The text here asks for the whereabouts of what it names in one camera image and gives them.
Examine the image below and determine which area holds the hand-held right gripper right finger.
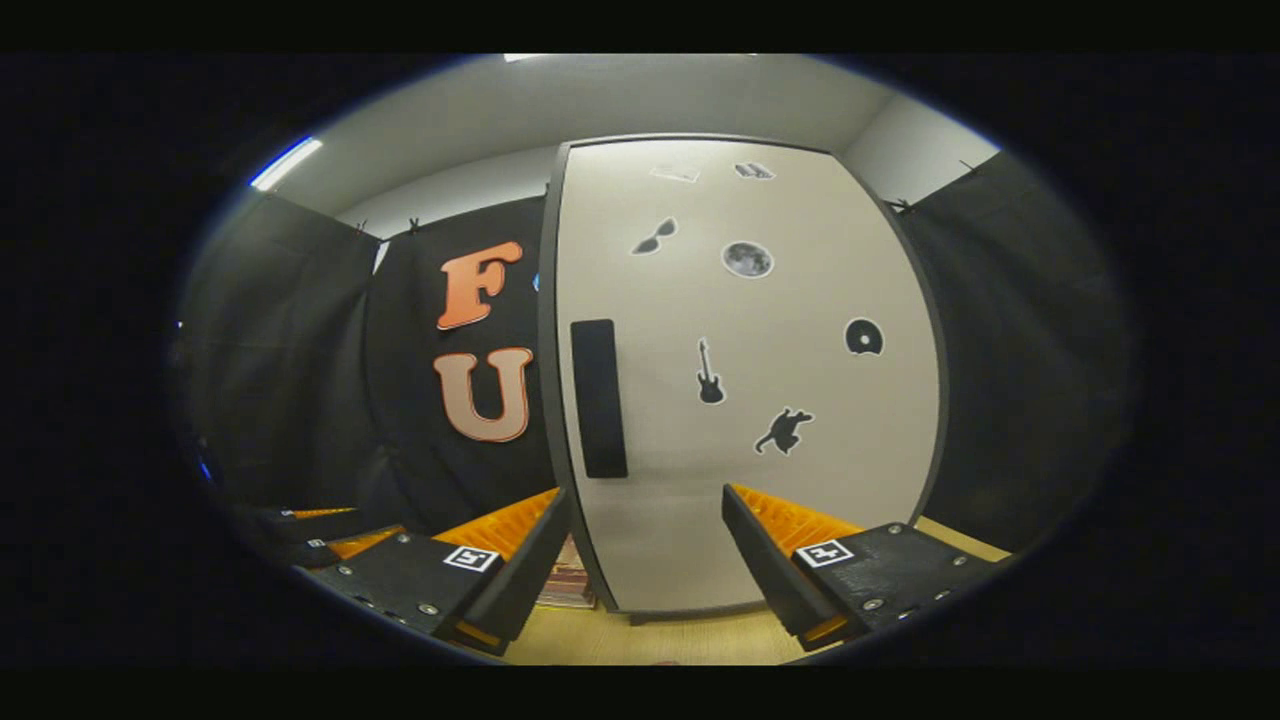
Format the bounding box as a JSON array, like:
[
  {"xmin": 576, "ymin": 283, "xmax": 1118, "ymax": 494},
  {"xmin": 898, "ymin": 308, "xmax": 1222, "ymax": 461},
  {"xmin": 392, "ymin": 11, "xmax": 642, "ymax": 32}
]
[{"xmin": 720, "ymin": 483, "xmax": 1001, "ymax": 653}]

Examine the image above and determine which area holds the stack of brown books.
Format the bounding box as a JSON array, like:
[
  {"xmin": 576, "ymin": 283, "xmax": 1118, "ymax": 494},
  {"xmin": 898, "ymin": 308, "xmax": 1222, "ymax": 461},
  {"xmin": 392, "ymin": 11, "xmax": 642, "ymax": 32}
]
[{"xmin": 536, "ymin": 533, "xmax": 599, "ymax": 610}]

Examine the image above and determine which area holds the ceiling light strip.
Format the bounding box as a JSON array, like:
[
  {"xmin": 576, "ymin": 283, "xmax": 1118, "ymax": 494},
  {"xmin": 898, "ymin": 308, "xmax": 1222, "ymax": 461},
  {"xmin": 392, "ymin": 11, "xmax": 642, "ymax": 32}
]
[{"xmin": 248, "ymin": 135, "xmax": 326, "ymax": 193}]

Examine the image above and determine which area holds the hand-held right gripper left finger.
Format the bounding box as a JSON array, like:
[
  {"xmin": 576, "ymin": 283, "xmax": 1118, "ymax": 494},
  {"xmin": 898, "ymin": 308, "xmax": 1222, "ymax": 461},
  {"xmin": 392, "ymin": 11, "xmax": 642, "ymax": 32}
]
[{"xmin": 300, "ymin": 487, "xmax": 573, "ymax": 656}]

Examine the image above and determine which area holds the black cabinet door handle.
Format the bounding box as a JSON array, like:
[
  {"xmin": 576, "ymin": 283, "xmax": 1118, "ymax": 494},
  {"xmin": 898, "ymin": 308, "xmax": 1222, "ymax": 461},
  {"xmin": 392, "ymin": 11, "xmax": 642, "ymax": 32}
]
[{"xmin": 570, "ymin": 319, "xmax": 629, "ymax": 480}]

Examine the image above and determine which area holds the white cabinet door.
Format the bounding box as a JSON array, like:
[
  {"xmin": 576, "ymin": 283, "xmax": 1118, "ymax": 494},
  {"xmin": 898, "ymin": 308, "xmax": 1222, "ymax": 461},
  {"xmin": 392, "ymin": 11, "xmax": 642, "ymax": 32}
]
[{"xmin": 555, "ymin": 135, "xmax": 946, "ymax": 616}]

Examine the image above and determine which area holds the grey cabinet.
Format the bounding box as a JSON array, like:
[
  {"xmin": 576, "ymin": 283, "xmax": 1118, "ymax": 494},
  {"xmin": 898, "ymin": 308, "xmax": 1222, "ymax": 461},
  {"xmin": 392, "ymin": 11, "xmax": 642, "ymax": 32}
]
[{"xmin": 537, "ymin": 133, "xmax": 949, "ymax": 626}]

